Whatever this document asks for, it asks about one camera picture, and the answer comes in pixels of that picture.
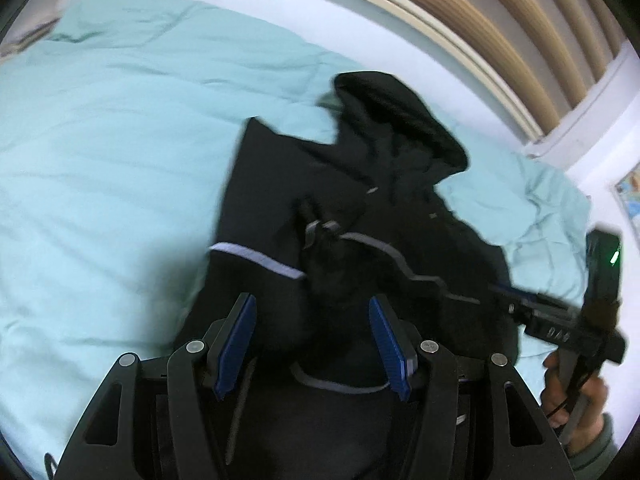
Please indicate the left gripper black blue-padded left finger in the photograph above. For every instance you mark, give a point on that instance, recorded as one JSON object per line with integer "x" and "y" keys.
{"x": 169, "y": 417}

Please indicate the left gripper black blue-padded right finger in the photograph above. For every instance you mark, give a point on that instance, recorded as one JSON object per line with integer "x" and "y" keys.
{"x": 459, "y": 418}

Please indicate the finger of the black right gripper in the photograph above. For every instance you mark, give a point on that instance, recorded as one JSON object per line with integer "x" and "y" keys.
{"x": 345, "y": 267}

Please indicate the black hooded jacket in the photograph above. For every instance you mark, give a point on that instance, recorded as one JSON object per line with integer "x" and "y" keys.
{"x": 315, "y": 398}

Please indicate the black tracker with green light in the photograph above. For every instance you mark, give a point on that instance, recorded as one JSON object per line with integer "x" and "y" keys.
{"x": 602, "y": 296}

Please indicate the white bed sheet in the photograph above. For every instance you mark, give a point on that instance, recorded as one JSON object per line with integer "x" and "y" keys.
{"x": 395, "y": 36}

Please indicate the light teal duvet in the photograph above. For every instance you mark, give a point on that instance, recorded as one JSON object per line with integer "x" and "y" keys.
{"x": 119, "y": 131}

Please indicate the wooden slatted headboard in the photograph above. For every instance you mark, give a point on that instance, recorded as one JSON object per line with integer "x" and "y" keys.
{"x": 558, "y": 56}

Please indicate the wall map poster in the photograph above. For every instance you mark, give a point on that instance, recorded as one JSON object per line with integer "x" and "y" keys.
{"x": 627, "y": 191}

